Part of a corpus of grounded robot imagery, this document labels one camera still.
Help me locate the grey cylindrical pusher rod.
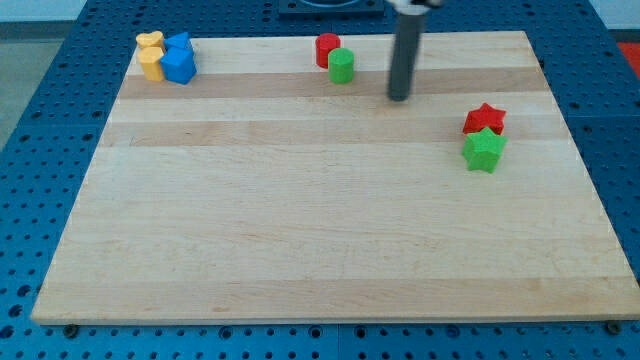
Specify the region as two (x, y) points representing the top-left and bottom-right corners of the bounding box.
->
(387, 13), (426, 102)

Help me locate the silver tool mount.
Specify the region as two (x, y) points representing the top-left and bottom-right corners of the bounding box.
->
(388, 0), (444, 14)

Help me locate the green cylinder block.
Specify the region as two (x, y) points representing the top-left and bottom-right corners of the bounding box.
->
(328, 48), (355, 84)

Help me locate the red cylinder block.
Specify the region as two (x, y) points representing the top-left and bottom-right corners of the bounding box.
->
(315, 33), (341, 69)

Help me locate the red star block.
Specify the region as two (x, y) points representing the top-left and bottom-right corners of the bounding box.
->
(462, 103), (507, 135)

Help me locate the green star block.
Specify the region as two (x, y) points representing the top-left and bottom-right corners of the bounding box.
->
(462, 127), (508, 173)

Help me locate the wooden board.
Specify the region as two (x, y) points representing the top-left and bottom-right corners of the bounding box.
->
(32, 31), (639, 326)

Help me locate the blue triangle block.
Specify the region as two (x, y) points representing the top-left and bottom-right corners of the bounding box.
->
(164, 32), (193, 51)

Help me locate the blue pentagon block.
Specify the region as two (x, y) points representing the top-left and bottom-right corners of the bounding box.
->
(160, 47), (197, 84)

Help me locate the yellow heart block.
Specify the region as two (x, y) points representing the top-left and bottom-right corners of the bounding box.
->
(135, 30), (165, 50)

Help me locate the yellow hexagon block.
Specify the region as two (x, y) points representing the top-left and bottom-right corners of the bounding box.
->
(137, 47), (165, 82)

